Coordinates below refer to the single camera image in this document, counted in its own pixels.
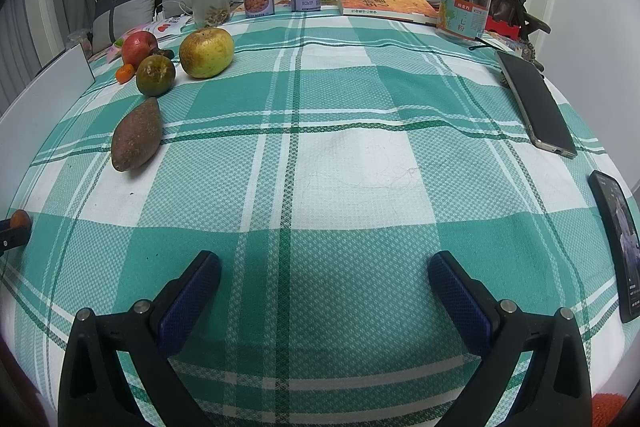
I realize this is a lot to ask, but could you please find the dark orange tangerine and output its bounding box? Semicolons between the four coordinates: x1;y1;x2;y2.
10;209;32;229

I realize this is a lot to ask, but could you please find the bright orange mandarin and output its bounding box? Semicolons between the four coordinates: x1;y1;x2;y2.
115;64;136;84

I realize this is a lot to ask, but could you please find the green-brown round fruit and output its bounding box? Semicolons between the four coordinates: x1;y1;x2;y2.
136;54;176;96

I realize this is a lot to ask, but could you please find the white board panel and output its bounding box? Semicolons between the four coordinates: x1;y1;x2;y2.
0;44;94;218

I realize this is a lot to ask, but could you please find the purple sweet potato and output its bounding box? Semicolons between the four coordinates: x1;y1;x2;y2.
111;98;163;172

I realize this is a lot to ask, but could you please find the black smartphone near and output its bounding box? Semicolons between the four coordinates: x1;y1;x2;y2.
588;170;639;323

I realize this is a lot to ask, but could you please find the black smartphone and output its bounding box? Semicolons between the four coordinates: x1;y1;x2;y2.
496;51;577;158
588;170;639;323

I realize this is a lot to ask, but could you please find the red apple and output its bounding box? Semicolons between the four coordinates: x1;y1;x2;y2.
120;30;157;69

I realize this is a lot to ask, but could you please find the dark dried fruit left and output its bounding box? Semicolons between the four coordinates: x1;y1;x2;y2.
153;49;175;60

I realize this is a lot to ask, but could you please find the pink floral paper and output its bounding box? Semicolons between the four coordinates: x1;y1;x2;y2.
104;14;193;62

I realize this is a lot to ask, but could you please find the large yellow pear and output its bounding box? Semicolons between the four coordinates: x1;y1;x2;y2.
179;27;234;80

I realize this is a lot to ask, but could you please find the black smartphone far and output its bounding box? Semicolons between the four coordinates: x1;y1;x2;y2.
496;51;577;158

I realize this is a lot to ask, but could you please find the clear snack pouch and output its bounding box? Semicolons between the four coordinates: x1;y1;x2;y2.
191;0;230;27

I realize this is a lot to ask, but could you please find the green white plaid tablecloth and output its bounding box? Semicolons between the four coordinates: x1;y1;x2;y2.
1;9;639;426

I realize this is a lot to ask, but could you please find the black bag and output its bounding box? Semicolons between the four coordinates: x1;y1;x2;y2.
485;0;551;40

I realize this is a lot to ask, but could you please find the clear plastic jar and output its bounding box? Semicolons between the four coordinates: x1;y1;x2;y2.
436;0;491;40

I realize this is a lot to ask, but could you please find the orange book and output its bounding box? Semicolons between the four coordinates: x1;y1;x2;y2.
338;0;438;25

